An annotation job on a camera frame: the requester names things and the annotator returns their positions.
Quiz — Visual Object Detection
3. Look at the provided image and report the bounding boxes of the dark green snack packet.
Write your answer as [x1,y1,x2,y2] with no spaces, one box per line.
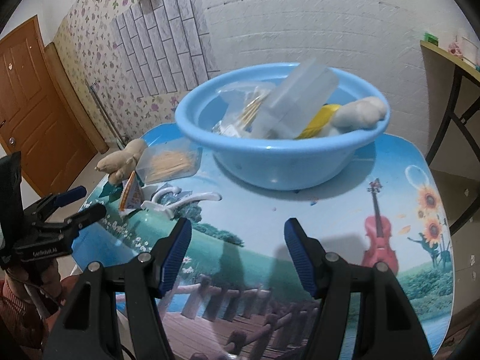
[99,181,123,201]

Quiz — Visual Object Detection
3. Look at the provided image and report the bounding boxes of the orange white snack packet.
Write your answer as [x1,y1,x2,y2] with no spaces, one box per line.
[119,171,145,213]

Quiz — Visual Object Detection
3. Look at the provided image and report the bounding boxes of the tan plush dog toy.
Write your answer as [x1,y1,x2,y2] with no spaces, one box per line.
[95,138,147,186]

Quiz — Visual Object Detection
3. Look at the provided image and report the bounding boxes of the clear box of toothpicks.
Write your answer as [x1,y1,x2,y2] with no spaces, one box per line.
[136,145,203,185]

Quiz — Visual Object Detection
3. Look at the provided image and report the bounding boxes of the white plastic hook pack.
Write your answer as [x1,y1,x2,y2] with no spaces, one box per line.
[141,183,222,220]

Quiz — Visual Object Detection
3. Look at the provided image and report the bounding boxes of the brown wooden door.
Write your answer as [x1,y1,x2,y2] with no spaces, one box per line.
[1,16,96,197]

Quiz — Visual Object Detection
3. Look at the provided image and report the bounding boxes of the light blue plastic basin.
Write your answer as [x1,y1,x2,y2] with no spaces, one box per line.
[175,63,390,191]

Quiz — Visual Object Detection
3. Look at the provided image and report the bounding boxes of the yellow top side table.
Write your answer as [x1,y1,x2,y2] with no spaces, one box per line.
[420,40,480,237]

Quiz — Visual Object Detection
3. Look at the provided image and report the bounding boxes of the yellow tape roll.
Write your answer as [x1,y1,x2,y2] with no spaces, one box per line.
[297,104,341,139]

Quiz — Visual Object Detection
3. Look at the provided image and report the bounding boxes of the bag of cotton swabs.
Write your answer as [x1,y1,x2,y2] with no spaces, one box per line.
[211,81,276,138]

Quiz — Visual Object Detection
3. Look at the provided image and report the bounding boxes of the pink floral item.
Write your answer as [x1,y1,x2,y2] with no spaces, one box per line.
[448,37,464,59]

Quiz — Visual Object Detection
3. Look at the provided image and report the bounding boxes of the green small box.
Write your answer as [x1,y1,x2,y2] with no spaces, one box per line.
[424,32,439,46]

